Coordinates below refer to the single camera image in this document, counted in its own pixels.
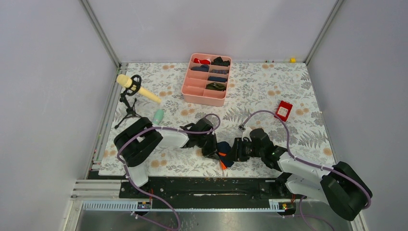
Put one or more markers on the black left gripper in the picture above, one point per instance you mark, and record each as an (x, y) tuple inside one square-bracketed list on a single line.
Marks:
[(212, 152)]

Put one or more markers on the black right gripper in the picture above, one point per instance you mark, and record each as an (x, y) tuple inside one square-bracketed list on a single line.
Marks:
[(237, 150)]

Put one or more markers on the navy orange boxer underwear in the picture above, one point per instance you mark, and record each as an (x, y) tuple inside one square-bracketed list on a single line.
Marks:
[(223, 148)]

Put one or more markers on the pink compartment organizer box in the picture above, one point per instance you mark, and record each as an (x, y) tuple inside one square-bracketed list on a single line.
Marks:
[(193, 87)]

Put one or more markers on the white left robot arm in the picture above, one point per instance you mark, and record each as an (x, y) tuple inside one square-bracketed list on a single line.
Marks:
[(139, 140)]

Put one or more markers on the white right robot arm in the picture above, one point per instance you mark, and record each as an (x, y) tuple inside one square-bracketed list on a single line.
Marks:
[(338, 186)]

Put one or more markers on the red small box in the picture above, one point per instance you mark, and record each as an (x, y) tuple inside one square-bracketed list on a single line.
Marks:
[(283, 111)]

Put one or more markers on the floral table mat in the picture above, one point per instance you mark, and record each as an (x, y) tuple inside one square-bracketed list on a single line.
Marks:
[(252, 87)]

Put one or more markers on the mint green microphone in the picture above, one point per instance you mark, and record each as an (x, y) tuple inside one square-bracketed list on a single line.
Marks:
[(158, 117)]

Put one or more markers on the olive green rolled garment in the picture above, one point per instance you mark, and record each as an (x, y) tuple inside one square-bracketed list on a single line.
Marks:
[(215, 86)]

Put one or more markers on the blue rolled garment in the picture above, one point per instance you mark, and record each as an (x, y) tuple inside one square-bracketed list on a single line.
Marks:
[(217, 79)]

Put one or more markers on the striped rolled garment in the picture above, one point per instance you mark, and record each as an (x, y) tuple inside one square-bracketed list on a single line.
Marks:
[(220, 71)]

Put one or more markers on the navy rolled garment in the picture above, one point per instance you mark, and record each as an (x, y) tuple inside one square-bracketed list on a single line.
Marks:
[(201, 68)]

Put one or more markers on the black rolled garment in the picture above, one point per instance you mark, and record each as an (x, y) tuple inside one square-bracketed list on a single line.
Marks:
[(220, 62)]

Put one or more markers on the red rolled garment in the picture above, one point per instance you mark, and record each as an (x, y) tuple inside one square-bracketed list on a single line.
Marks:
[(202, 61)]

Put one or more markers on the black tripod microphone stand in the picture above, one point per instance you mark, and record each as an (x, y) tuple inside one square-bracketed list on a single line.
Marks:
[(130, 109)]

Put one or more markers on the yellow microphone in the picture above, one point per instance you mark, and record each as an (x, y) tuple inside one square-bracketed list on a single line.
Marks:
[(133, 86)]

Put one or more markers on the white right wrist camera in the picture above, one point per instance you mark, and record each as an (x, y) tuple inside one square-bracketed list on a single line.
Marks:
[(246, 134)]

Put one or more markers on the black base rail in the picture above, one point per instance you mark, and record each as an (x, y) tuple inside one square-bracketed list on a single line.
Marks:
[(216, 193)]

